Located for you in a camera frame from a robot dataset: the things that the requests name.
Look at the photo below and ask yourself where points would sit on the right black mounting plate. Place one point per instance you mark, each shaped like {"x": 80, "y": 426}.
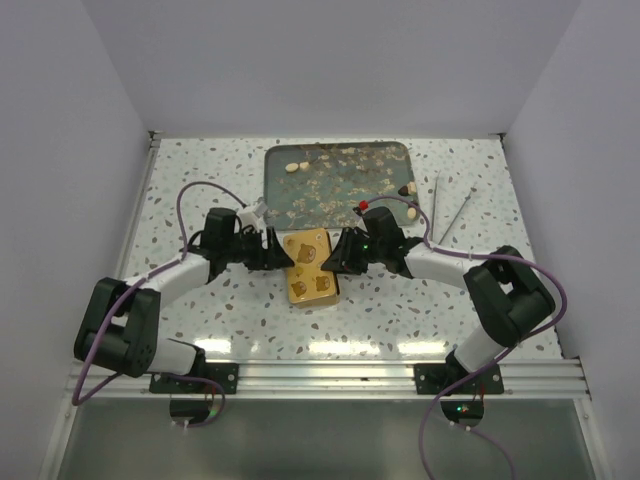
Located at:
{"x": 432, "y": 378}

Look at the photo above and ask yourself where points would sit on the gold metal tin box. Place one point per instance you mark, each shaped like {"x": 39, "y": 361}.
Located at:
{"x": 313, "y": 299}

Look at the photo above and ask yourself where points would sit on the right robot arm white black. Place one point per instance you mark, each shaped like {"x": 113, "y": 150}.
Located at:
{"x": 509, "y": 298}

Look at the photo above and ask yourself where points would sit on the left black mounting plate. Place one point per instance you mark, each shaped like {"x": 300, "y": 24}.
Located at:
{"x": 211, "y": 377}

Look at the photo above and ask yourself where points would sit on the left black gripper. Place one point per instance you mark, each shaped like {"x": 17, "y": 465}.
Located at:
{"x": 271, "y": 258}

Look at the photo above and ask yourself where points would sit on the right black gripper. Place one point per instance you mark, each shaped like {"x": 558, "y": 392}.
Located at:
{"x": 342, "y": 259}

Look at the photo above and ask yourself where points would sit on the silver metal tongs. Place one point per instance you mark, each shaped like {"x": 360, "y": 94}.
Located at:
{"x": 451, "y": 197}

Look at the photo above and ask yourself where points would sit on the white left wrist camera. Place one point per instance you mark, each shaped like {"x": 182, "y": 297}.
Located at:
{"x": 253, "y": 216}

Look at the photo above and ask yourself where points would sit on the floral teal serving tray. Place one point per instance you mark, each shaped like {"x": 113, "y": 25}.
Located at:
{"x": 341, "y": 175}

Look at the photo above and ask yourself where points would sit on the silver metal tin lid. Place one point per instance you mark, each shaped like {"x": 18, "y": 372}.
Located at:
{"x": 309, "y": 250}

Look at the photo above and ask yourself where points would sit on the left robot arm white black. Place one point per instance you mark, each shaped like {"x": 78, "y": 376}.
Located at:
{"x": 120, "y": 328}

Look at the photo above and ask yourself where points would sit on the black mounting plate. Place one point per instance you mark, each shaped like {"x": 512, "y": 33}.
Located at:
{"x": 211, "y": 377}
{"x": 432, "y": 378}

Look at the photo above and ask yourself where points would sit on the aluminium rail front edge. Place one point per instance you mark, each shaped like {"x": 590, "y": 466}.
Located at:
{"x": 395, "y": 380}

